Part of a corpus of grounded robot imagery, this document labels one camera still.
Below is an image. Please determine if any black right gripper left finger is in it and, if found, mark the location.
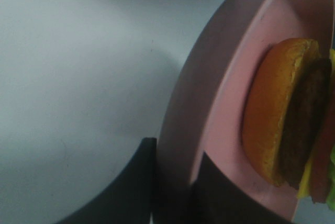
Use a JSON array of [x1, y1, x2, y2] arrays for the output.
[[58, 138, 157, 224]]

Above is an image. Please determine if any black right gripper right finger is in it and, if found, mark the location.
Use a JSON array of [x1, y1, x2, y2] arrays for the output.
[[153, 154, 290, 223]]

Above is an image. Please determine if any pink round plate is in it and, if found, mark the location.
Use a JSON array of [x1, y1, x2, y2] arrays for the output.
[[157, 0, 334, 220]]

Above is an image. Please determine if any burger with lettuce and cheese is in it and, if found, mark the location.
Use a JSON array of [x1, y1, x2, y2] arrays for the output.
[[242, 38, 334, 209]]

